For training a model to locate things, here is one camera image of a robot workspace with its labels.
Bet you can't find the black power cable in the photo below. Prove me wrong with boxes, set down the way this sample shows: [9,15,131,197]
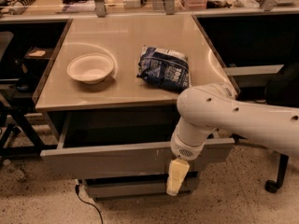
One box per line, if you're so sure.
[74,183,105,224]

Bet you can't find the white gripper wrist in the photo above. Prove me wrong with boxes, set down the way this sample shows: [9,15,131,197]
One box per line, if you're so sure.
[166,132,205,196]

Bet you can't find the grey drawer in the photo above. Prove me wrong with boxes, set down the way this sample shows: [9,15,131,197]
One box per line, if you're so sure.
[82,175,201,199]
[39,110,235,181]

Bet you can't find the black stand left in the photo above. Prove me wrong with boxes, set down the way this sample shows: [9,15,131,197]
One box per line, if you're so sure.
[0,31,59,170]

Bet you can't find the grey drawer cabinet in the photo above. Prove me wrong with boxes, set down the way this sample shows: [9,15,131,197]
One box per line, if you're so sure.
[32,13,241,203]

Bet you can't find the grey top drawer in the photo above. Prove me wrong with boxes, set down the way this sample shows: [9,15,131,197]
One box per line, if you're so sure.
[39,110,235,181]

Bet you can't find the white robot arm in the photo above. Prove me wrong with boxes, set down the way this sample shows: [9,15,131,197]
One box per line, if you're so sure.
[166,83,299,196]

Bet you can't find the blue chip bag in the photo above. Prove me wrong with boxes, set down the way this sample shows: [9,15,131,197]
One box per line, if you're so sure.
[136,46,190,92]

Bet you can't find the grey bottom drawer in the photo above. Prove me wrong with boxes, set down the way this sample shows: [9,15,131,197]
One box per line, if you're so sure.
[82,175,201,199]

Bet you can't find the white paper bowl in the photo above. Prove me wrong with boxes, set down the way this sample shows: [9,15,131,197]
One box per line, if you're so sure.
[66,53,114,84]

